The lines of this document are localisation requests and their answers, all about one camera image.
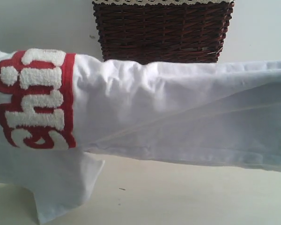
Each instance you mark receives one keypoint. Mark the dark brown wicker basket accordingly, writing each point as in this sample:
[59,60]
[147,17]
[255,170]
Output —
[174,33]

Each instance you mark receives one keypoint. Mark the white t-shirt red lettering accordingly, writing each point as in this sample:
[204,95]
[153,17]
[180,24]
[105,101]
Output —
[58,108]

